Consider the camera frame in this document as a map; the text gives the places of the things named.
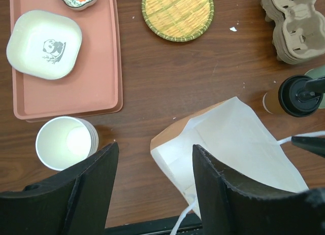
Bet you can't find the black coffee cup lid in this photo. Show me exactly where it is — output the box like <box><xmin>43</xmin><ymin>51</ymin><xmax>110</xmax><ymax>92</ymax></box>
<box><xmin>278</xmin><ymin>75</ymin><xmax>324</xmax><ymax>117</ymax></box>

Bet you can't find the green straw holder cup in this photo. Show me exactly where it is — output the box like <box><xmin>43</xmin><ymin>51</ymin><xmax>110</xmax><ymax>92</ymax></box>
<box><xmin>305</xmin><ymin>65</ymin><xmax>325</xmax><ymax>79</ymax></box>

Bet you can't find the brown paper coffee cup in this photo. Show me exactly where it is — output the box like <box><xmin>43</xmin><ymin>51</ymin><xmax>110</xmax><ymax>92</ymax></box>
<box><xmin>262</xmin><ymin>88</ymin><xmax>285</xmax><ymax>114</ymax></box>

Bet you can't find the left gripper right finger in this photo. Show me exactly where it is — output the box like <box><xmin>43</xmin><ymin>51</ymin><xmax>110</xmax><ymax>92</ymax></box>
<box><xmin>192</xmin><ymin>145</ymin><xmax>324</xmax><ymax>234</ymax></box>

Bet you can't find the stack of paper cups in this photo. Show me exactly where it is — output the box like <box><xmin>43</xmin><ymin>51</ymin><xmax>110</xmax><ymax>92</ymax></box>
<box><xmin>35</xmin><ymin>116</ymin><xmax>99</xmax><ymax>171</ymax></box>

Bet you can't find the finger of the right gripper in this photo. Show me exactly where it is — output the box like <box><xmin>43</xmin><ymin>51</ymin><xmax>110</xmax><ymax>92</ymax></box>
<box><xmin>291</xmin><ymin>136</ymin><xmax>325</xmax><ymax>158</ymax></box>
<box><xmin>298</xmin><ymin>77</ymin><xmax>324</xmax><ymax>98</ymax></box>

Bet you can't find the yellow woven coaster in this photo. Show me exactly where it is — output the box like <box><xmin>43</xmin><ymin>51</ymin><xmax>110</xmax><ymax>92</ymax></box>
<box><xmin>141</xmin><ymin>0</ymin><xmax>214</xmax><ymax>42</ymax></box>

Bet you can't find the pink rectangular tray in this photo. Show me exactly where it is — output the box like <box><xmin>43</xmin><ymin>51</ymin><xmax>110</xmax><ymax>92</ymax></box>
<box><xmin>10</xmin><ymin>0</ymin><xmax>123</xmax><ymax>122</ymax></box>

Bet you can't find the brown paper bag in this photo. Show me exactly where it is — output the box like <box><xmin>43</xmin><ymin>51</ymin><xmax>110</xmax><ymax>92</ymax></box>
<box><xmin>150</xmin><ymin>97</ymin><xmax>308</xmax><ymax>219</ymax></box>

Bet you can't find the cardboard cup carrier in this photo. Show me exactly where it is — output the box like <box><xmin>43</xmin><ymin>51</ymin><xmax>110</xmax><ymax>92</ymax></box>
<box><xmin>261</xmin><ymin>0</ymin><xmax>324</xmax><ymax>65</ymax></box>

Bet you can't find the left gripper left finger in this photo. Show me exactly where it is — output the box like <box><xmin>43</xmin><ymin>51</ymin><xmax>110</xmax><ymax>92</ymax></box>
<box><xmin>1</xmin><ymin>143</ymin><xmax>119</xmax><ymax>234</ymax></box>

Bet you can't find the cream square plate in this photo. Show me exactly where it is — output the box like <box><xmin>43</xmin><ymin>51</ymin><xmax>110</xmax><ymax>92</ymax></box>
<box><xmin>6</xmin><ymin>10</ymin><xmax>82</xmax><ymax>80</ymax></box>

